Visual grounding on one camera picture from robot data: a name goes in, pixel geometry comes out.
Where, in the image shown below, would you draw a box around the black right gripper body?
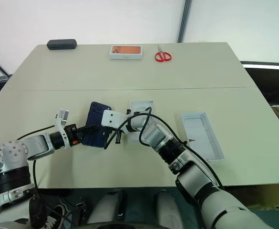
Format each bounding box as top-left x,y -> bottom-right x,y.
105,128 -> 124,139

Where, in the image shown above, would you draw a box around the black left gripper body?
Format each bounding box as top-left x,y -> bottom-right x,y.
63,124 -> 83,147

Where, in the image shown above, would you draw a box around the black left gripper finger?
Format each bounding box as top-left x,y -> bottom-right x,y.
80,130 -> 99,140
78,124 -> 100,133

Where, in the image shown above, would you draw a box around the dark blue smartphone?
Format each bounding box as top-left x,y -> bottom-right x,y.
81,101 -> 113,149

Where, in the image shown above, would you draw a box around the white phone box base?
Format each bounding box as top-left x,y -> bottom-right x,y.
129,100 -> 155,143

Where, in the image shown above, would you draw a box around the phone box with orange print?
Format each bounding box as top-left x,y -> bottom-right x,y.
109,45 -> 144,61

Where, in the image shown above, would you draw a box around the white phone box lid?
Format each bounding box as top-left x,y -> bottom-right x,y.
180,111 -> 226,163

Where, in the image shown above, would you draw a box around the white robot leg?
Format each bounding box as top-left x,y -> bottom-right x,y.
154,189 -> 183,229
86,189 -> 128,225

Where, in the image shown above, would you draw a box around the black white sneaker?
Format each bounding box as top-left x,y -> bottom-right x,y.
43,197 -> 70,229

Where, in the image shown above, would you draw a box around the black oblong case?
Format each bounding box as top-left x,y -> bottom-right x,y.
46,39 -> 77,51

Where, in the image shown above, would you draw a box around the grey window pillar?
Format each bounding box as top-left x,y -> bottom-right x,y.
177,0 -> 193,43

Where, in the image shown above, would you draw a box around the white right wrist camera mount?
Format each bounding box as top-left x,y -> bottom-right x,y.
101,109 -> 128,132

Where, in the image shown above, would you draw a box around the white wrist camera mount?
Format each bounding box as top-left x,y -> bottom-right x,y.
101,109 -> 128,132
54,108 -> 71,149

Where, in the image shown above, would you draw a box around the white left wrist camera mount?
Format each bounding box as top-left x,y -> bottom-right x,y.
54,108 -> 71,149

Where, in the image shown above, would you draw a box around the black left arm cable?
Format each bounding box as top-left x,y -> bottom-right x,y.
16,125 -> 59,198

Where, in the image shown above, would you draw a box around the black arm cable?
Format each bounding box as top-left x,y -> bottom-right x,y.
16,125 -> 59,198
103,106 -> 225,191

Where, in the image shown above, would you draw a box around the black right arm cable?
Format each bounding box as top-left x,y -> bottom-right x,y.
103,106 -> 225,191

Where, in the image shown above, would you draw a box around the red handled scissors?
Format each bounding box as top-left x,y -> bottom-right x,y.
155,44 -> 173,63

